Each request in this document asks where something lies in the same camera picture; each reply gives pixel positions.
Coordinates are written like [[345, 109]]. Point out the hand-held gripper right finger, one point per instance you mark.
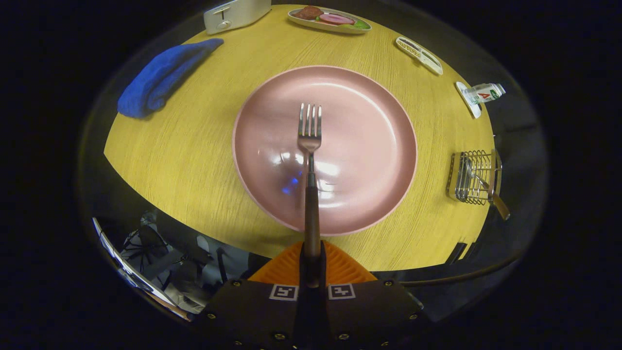
[[322, 272]]

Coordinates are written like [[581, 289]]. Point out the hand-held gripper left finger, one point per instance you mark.
[[302, 272]]

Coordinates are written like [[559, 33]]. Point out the pink round plate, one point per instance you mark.
[[369, 146]]

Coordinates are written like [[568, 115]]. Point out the white square coaster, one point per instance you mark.
[[474, 109]]

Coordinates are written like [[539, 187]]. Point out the white divided bean dish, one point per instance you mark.
[[432, 63]]

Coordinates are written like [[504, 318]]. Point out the blue folded cloth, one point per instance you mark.
[[155, 82]]

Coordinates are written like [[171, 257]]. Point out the white drink bottle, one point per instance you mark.
[[488, 92]]

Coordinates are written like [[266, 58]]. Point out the grey oval food plate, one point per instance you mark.
[[311, 25]]

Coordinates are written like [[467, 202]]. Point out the green lettuce leaf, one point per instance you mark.
[[361, 24]]

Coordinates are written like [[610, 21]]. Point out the pink ham slice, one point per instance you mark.
[[336, 19]]

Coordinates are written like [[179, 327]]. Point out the long brown meat piece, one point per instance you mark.
[[308, 12]]

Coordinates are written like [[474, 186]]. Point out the white toaster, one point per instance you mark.
[[243, 12]]

